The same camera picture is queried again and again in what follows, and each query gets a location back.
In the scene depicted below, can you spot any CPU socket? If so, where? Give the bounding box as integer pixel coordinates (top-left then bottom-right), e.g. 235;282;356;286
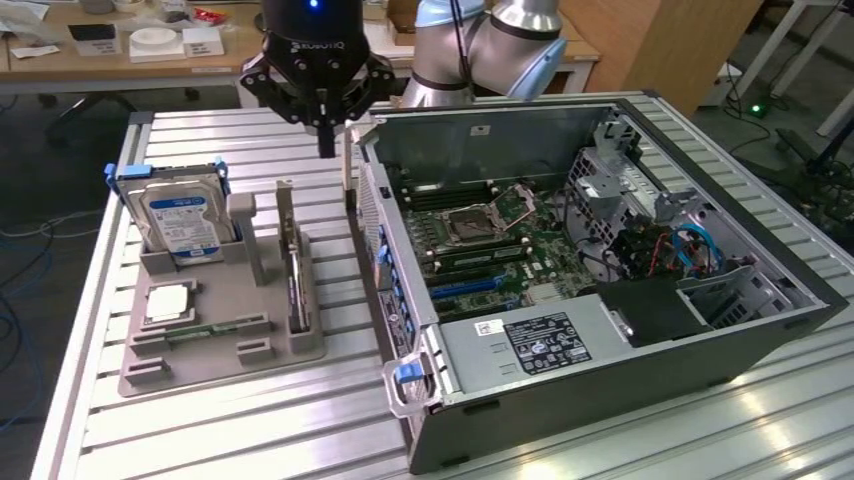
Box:
443;204;508;246

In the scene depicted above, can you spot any green motherboard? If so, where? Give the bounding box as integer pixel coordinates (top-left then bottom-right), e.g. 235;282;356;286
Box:
399;179;606;321

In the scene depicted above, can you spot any wooden cabinet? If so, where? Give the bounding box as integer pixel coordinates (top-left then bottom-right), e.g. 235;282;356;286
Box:
552;0;766;116

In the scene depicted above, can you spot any graphics card with metal bracket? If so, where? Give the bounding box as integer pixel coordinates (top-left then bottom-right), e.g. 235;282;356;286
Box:
275;179;314;335

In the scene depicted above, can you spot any white labelled box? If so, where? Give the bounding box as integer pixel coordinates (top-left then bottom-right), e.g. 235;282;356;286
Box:
181;27;223;59

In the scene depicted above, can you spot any grey case handle blue tab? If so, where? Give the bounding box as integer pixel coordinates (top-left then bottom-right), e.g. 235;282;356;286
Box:
380;349;442;417

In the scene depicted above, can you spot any clear plastic bag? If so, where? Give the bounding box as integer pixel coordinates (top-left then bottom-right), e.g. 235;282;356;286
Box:
0;4;52;46

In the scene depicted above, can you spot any beige case handle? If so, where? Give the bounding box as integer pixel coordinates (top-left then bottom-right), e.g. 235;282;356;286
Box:
342;122;368;192

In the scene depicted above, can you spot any blue disk wire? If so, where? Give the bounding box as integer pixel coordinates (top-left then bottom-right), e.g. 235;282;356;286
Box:
669;225;727;275

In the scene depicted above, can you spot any wooden desk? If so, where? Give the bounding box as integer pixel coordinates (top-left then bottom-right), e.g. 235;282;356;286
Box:
0;0;602;96

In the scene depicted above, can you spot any grey parts rack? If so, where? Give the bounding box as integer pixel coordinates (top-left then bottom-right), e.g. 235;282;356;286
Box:
117;192;328;399

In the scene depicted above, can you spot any hard disk with blue caddy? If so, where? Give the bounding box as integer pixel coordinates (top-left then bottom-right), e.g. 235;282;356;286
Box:
103;157;234;265

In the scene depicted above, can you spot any black RAM stick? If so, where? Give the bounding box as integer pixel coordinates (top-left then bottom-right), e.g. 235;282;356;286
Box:
436;242;528;271

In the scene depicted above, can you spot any white round container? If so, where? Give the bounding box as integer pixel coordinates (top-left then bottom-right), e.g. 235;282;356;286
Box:
128;27;187;65

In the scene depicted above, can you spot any blue expansion slot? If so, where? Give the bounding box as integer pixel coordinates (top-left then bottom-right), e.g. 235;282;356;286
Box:
428;278;510;302

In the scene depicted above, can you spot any grey power supply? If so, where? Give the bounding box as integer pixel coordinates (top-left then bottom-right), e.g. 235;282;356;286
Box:
436;294;632;394

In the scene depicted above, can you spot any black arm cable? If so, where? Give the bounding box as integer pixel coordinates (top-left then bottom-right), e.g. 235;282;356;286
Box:
450;0;483;99

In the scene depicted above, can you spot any black open PC case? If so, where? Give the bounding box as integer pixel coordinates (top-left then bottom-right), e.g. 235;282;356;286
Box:
340;97;853;476

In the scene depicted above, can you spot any green RAM stick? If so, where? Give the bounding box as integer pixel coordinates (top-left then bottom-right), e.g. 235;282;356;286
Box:
163;319;252;342

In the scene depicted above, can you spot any silver CPU chip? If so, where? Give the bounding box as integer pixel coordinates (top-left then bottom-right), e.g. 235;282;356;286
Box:
144;287;192;324

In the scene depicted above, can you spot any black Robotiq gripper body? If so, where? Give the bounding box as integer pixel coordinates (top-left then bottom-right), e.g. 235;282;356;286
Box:
259;0;372;136

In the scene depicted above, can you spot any metal socket cover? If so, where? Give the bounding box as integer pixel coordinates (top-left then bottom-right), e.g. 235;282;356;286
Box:
490;183;542;231

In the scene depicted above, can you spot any black office chair base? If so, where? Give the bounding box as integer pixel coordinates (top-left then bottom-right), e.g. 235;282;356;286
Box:
37;88;203;147

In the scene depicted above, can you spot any white box with black top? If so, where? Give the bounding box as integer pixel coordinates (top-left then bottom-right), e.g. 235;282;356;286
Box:
67;23;123;57

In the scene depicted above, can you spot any white table frame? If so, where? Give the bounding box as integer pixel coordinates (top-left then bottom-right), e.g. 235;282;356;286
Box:
733;0;854;137

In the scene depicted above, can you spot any metal disk bay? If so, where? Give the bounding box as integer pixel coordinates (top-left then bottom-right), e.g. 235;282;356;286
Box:
566;147;669;241

